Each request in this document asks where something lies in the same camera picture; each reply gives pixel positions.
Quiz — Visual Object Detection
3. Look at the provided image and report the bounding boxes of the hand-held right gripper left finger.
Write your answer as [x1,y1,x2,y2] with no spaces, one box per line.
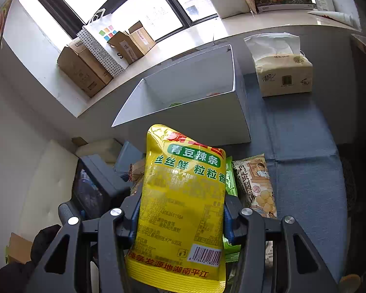
[33,194,141,293]

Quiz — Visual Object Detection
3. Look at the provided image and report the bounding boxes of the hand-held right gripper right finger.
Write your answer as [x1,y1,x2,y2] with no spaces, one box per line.
[223,195,339,293]

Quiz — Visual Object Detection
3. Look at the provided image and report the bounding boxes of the brown snack packet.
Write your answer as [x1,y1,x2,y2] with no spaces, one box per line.
[128,158,147,190]

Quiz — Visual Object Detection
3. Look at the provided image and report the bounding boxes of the bright green snack packet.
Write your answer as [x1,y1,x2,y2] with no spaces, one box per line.
[222,156,242,264]

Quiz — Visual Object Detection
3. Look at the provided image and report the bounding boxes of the beige cookie snack packet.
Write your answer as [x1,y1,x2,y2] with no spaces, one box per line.
[233,153,277,269]

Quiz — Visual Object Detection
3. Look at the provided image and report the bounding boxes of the yellow snack packet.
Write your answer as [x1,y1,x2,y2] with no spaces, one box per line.
[125,124,228,293]

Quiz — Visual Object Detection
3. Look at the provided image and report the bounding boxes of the white cardboard box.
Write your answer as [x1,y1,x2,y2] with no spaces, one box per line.
[111,44,251,153]

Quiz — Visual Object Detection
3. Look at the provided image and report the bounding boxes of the person's left forearm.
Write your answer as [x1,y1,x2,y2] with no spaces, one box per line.
[0,224,62,293]

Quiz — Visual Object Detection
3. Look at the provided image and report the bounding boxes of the blue table cloth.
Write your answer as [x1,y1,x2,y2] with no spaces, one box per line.
[114,31,350,293]

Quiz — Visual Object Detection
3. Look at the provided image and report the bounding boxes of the brown cardboard piece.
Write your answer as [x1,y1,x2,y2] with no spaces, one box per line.
[6,233,34,264]

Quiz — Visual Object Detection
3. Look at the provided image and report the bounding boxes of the large brown cardboard box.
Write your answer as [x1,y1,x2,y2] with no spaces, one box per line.
[57,38,114,98]

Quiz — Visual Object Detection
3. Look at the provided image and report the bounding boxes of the polka dot paper bag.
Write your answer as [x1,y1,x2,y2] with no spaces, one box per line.
[76,9,131,78]

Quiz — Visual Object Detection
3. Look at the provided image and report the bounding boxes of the small open cardboard box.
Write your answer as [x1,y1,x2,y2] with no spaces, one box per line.
[107,21,157,65]

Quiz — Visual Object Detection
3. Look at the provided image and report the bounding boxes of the beige tissue pack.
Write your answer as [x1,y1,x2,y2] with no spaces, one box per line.
[244,33,313,97]

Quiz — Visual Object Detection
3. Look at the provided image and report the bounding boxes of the stone windowsill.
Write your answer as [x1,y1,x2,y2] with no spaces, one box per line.
[76,8,363,118]

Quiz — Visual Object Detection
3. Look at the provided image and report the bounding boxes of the dark framed window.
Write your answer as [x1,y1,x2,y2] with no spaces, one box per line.
[27,0,318,42]

